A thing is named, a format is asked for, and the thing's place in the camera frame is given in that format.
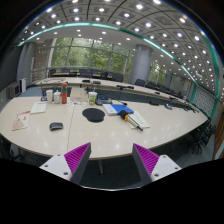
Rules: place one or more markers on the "white paper sheet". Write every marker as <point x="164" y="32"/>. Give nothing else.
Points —
<point x="39" y="107"/>

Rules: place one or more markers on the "red white booklet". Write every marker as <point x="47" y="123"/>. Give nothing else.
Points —
<point x="21" y="120"/>

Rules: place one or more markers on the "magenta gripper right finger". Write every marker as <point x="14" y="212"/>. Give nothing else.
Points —
<point x="151" y="166"/>

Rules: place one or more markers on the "grey round pillar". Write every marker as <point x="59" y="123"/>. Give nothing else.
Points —
<point x="141" y="64"/>

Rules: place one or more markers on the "green white cup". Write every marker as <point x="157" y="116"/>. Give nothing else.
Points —
<point x="92" y="97"/>

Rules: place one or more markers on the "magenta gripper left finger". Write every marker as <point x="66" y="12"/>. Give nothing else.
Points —
<point x="69" y="166"/>

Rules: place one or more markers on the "brown cardboard box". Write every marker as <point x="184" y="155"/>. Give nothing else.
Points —
<point x="78" y="94"/>

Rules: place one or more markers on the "white jar with lid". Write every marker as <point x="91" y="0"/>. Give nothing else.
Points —
<point x="57" y="96"/>

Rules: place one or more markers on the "black round mouse pad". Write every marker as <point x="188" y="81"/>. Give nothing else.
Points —
<point x="93" y="115"/>

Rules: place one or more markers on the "white floor appliance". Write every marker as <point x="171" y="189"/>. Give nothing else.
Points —
<point x="22" y="83"/>

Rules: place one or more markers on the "white open notebook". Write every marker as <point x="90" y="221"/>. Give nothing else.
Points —
<point x="140" y="120"/>

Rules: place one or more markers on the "black computer mouse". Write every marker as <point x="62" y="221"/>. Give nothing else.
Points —
<point x="55" y="126"/>

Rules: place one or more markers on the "blue folder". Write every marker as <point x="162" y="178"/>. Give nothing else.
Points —
<point x="117" y="108"/>

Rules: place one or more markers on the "red water bottle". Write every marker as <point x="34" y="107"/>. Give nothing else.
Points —
<point x="64" y="93"/>

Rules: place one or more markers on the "dark device with screen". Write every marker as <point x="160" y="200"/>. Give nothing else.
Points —
<point x="103" y="100"/>

